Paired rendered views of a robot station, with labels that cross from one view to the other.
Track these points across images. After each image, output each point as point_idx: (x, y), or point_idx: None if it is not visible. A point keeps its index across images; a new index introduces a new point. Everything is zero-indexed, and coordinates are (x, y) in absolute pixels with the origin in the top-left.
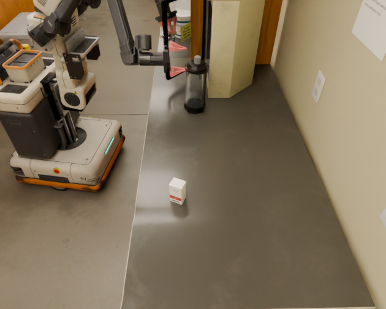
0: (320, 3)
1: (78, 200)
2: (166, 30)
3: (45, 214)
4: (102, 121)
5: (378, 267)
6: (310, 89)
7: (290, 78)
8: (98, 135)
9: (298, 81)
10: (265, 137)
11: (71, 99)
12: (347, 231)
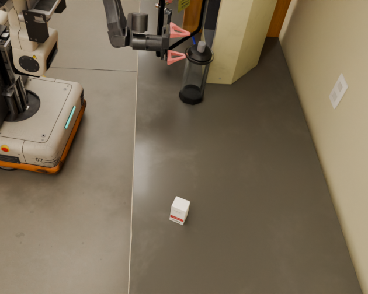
0: None
1: (30, 183)
2: (163, 2)
3: None
4: (59, 83)
5: None
6: (328, 89)
7: (302, 64)
8: (56, 102)
9: (312, 73)
10: (273, 140)
11: (28, 63)
12: (354, 257)
